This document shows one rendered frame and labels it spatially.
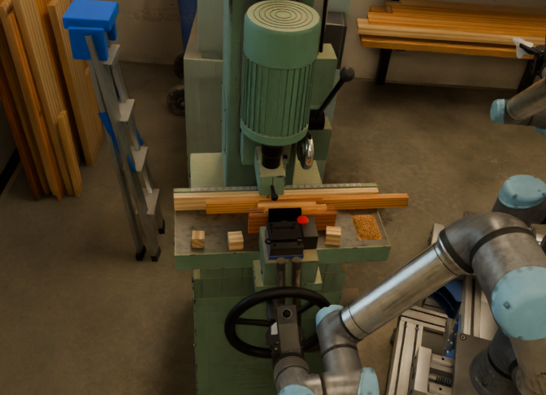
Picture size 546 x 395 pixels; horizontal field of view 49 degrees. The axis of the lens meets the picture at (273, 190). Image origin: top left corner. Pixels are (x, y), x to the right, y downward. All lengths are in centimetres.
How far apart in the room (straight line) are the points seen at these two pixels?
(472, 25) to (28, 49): 238
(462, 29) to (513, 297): 279
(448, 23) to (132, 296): 231
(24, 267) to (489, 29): 276
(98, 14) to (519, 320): 169
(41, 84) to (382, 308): 203
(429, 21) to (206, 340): 240
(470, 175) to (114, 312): 209
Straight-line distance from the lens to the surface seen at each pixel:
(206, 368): 206
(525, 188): 181
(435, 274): 115
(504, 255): 104
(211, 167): 205
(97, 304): 270
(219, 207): 171
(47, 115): 294
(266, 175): 160
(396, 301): 118
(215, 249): 163
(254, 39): 136
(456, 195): 340
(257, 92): 142
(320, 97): 173
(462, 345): 165
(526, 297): 100
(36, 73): 282
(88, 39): 219
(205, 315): 182
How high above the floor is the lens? 209
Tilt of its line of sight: 41 degrees down
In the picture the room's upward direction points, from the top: 5 degrees clockwise
